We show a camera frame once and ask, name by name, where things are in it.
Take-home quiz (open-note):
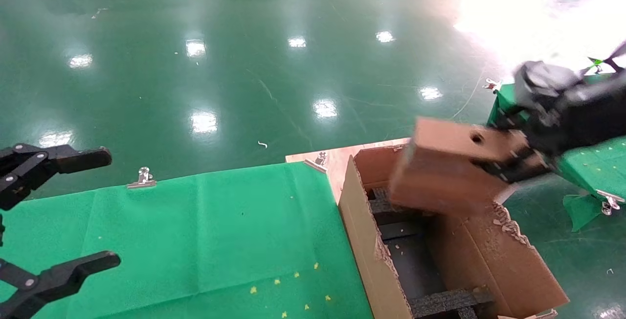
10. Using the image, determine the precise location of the black foam strip insert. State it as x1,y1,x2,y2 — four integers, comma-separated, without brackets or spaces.
408,287,494,319

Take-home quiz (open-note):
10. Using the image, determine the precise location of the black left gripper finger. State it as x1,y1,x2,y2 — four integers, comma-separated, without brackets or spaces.
0,143,112,211
0,251,121,319

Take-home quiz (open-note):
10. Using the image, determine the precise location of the large open cardboard carton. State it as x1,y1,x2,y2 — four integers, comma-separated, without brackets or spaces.
338,143,571,319

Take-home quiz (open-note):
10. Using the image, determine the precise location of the black foam cross insert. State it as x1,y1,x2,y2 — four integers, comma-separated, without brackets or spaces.
368,187,433,227

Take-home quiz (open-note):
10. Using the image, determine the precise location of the green cloth on side table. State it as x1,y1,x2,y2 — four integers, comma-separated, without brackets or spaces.
487,72,626,232

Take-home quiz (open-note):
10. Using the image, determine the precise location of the small cardboard box with hole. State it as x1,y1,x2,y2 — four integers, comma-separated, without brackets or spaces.
389,117,530,218

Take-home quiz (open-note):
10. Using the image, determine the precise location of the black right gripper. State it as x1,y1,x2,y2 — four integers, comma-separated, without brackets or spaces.
473,72,626,183

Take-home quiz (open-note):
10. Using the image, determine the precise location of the green table cloth with crumbs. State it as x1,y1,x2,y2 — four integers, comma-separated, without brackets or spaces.
0,161,375,319

